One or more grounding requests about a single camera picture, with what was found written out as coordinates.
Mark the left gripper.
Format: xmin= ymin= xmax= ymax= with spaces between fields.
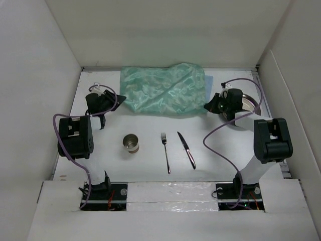
xmin=99 ymin=90 xmax=125 ymax=114

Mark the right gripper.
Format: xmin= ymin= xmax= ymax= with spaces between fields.
xmin=204 ymin=92 xmax=231 ymax=113

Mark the green patterned cloth placemat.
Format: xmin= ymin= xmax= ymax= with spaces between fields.
xmin=120 ymin=63 xmax=213 ymax=116

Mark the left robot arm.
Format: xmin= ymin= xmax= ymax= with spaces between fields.
xmin=53 ymin=85 xmax=126 ymax=199

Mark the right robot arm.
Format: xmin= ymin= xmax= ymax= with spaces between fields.
xmin=204 ymin=88 xmax=293 ymax=198

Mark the metal plate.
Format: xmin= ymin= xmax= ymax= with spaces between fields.
xmin=242 ymin=94 xmax=261 ymax=115

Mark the metal cup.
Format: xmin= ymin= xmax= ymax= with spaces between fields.
xmin=122 ymin=134 xmax=139 ymax=154

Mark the silver fork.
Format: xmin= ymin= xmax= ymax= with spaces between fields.
xmin=161 ymin=133 xmax=171 ymax=175

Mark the silver table knife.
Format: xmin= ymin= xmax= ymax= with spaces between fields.
xmin=177 ymin=132 xmax=196 ymax=170

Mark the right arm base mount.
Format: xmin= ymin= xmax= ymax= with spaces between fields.
xmin=212 ymin=182 xmax=265 ymax=211

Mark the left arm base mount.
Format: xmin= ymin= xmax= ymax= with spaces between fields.
xmin=80 ymin=183 xmax=128 ymax=211

